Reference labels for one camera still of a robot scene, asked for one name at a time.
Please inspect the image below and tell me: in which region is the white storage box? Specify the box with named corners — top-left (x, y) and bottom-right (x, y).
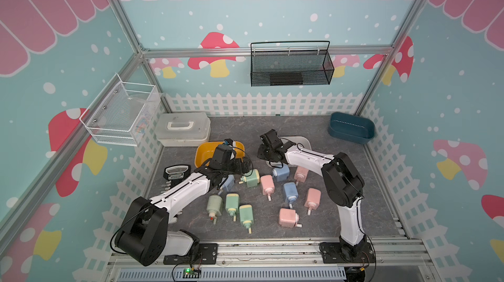
top-left (280, 136), bottom-right (312, 150)

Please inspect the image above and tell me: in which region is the yellow storage box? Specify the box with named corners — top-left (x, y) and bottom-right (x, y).
top-left (194, 142), bottom-right (245, 168)

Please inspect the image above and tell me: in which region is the teal storage box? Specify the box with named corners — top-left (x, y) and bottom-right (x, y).
top-left (328, 112), bottom-right (375, 145)

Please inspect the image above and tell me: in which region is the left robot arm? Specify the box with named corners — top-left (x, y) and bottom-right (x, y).
top-left (109, 144), bottom-right (254, 266)

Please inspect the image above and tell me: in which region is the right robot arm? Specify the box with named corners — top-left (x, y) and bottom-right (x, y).
top-left (257, 129), bottom-right (368, 260)

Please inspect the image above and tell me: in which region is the blue sharpener left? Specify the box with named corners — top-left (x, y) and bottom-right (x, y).
top-left (220, 174), bottom-right (235, 192)

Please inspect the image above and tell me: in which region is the blue sharpener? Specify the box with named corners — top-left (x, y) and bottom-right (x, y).
top-left (272, 164), bottom-right (290, 182)
top-left (220, 174), bottom-right (235, 192)
top-left (283, 182), bottom-right (299, 209)

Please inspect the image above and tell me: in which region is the blue sharpener upper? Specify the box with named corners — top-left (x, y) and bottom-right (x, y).
top-left (272, 164), bottom-right (290, 182)

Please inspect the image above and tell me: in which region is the green sharpener upper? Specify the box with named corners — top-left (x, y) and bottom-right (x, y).
top-left (239, 169), bottom-right (261, 188)

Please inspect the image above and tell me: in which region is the pink sharpener center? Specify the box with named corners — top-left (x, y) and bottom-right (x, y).
top-left (260, 175), bottom-right (275, 201)

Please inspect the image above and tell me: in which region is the pink sharpener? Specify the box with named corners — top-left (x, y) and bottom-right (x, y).
top-left (294, 166), bottom-right (309, 185)
top-left (260, 175), bottom-right (275, 201)
top-left (278, 208), bottom-right (303, 228)
top-left (304, 188), bottom-right (322, 216)

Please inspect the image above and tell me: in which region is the pink sharpener upper right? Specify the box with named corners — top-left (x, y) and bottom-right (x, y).
top-left (294, 166), bottom-right (309, 185)

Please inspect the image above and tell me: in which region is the green sharpener middle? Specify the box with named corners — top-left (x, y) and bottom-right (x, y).
top-left (225, 193), bottom-right (240, 222)

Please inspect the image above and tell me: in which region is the pale green sharpener left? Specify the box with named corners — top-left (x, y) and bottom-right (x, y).
top-left (207, 195), bottom-right (223, 224)

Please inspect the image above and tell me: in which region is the blue sharpener center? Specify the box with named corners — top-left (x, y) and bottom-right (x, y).
top-left (283, 182), bottom-right (299, 209)

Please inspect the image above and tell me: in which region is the black tool rack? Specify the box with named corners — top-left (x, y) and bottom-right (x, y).
top-left (161, 165), bottom-right (191, 194)

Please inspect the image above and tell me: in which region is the green sharpener bottom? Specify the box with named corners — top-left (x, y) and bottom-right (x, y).
top-left (239, 205), bottom-right (254, 234)

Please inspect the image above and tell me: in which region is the translucent lidded case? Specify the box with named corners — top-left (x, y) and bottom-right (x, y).
top-left (154, 113), bottom-right (211, 148)

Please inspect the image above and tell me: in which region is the pink sharpener bottom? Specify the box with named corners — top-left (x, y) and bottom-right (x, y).
top-left (278, 208), bottom-right (303, 228)

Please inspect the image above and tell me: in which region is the green circuit board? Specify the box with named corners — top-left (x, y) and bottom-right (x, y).
top-left (182, 268), bottom-right (202, 279)

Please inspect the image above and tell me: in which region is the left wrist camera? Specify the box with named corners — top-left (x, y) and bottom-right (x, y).
top-left (223, 138), bottom-right (236, 148)

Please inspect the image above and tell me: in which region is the black wire mesh basket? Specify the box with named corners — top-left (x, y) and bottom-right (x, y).
top-left (250, 40), bottom-right (335, 86)

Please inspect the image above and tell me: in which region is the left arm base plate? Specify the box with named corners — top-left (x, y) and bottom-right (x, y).
top-left (163, 243), bottom-right (219, 266)

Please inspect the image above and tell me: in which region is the white wire mesh basket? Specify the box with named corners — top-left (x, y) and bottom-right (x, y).
top-left (80, 75), bottom-right (161, 147)

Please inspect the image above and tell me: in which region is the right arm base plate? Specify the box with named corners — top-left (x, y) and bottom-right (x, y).
top-left (319, 242), bottom-right (376, 266)

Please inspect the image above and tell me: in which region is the aluminium rail frame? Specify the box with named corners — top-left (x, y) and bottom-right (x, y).
top-left (103, 236), bottom-right (441, 281)

